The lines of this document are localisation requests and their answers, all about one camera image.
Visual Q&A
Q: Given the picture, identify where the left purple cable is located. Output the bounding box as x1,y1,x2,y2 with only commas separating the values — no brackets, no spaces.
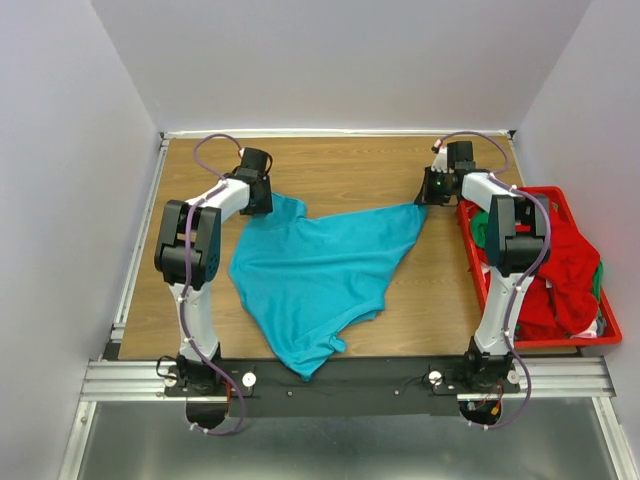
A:
153,132,249,437

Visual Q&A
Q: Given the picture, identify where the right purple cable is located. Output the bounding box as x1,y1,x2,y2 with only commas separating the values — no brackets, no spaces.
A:
434,130,553,431

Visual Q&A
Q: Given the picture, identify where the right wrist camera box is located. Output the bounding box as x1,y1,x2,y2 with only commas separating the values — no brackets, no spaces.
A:
430,139,449,173

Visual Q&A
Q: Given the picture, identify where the green t shirt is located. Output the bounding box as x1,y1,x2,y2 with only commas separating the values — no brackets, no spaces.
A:
470,211,489,249

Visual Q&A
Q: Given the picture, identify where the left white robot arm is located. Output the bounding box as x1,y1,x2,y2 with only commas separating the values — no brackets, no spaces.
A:
154,147,273,395

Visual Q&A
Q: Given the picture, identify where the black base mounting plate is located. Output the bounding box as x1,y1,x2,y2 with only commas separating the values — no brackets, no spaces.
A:
156,353,521,430

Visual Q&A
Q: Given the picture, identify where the purple cable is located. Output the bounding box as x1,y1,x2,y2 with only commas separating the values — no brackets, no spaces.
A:
153,132,249,437
434,130,553,431

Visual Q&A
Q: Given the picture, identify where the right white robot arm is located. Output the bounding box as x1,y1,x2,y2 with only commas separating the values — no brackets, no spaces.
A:
414,138,551,392

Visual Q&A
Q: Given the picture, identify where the grey white garment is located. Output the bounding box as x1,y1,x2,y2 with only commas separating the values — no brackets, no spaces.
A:
573,315,607,340

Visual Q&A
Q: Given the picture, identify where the teal t shirt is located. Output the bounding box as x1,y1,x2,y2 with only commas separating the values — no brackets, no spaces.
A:
229,194,428,381

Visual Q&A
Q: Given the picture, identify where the red t shirt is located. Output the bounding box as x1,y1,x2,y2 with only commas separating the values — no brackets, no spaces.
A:
469,187,603,341

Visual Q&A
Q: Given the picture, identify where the red plastic bin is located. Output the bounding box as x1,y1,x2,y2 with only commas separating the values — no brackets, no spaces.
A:
455,185,623,350

